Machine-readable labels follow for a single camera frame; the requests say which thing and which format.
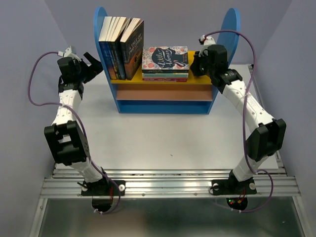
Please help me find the Animal Farm blue book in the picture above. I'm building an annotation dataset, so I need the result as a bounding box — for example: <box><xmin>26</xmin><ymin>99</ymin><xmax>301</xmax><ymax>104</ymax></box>
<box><xmin>106</xmin><ymin>17</ymin><xmax>119</xmax><ymax>80</ymax></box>

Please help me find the teal spine book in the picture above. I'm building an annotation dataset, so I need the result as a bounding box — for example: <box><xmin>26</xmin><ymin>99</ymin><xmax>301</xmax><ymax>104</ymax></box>
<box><xmin>142</xmin><ymin>73</ymin><xmax>189</xmax><ymax>78</ymax></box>

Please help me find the Nineteen Eighty-Four dark book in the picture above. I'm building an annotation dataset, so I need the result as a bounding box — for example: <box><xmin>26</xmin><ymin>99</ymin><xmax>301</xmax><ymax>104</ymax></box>
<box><xmin>114</xmin><ymin>17</ymin><xmax>130</xmax><ymax>80</ymax></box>

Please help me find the pink red spine book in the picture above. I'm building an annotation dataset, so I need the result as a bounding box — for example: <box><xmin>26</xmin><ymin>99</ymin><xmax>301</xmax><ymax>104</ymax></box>
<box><xmin>142</xmin><ymin>79</ymin><xmax>187</xmax><ymax>82</ymax></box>

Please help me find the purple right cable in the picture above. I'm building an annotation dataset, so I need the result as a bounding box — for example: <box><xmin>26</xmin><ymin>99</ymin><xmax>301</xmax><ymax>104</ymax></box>
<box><xmin>199</xmin><ymin>30</ymin><xmax>274</xmax><ymax>213</ymax></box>

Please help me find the blue yellow wooden bookshelf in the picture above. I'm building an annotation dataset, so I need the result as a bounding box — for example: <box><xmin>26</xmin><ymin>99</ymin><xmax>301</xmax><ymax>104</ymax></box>
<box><xmin>93</xmin><ymin>6</ymin><xmax>241</xmax><ymax>115</ymax></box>

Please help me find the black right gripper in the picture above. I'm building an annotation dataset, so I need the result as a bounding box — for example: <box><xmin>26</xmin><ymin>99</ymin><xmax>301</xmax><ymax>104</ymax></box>
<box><xmin>188</xmin><ymin>50</ymin><xmax>214</xmax><ymax>78</ymax></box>

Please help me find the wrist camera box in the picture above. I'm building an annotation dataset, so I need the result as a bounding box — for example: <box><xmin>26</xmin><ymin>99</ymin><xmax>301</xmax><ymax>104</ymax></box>
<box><xmin>57</xmin><ymin>45</ymin><xmax>82</xmax><ymax>61</ymax></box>
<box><xmin>199</xmin><ymin>35</ymin><xmax>216</xmax><ymax>57</ymax></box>

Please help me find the aluminium mounting rail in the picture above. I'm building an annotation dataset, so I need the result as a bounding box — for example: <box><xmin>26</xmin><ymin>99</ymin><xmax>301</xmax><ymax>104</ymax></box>
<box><xmin>40</xmin><ymin>159</ymin><xmax>301</xmax><ymax>199</ymax></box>

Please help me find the Little Women floral book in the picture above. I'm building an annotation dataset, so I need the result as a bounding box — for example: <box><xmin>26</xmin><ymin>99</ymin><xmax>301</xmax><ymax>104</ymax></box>
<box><xmin>142</xmin><ymin>46</ymin><xmax>189</xmax><ymax>74</ymax></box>

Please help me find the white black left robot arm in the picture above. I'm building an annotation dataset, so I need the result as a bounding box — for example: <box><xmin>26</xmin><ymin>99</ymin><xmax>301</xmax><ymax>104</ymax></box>
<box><xmin>44</xmin><ymin>51</ymin><xmax>113</xmax><ymax>196</ymax></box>

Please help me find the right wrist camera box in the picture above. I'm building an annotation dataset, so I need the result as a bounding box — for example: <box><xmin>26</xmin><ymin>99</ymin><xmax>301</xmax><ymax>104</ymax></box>
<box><xmin>199</xmin><ymin>35</ymin><xmax>216</xmax><ymax>57</ymax></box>

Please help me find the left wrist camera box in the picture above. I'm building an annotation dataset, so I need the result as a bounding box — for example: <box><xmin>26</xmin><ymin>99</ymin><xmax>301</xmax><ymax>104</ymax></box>
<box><xmin>57</xmin><ymin>45</ymin><xmax>82</xmax><ymax>61</ymax></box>

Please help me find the Tale of Two Cities book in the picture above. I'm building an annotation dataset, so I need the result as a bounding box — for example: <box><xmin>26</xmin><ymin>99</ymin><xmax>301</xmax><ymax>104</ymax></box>
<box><xmin>120</xmin><ymin>18</ymin><xmax>144</xmax><ymax>80</ymax></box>

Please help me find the Jane Eyre blue book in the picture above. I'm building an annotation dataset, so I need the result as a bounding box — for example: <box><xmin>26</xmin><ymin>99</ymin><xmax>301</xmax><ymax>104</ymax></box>
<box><xmin>99</xmin><ymin>16</ymin><xmax>115</xmax><ymax>79</ymax></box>

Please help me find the Three Days to See book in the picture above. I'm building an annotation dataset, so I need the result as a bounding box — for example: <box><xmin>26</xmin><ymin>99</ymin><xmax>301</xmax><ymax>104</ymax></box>
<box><xmin>110</xmin><ymin>17</ymin><xmax>122</xmax><ymax>80</ymax></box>

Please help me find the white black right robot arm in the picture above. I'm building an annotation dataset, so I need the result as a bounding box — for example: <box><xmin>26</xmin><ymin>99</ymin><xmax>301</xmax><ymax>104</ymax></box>
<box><xmin>190</xmin><ymin>44</ymin><xmax>286</xmax><ymax>196</ymax></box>

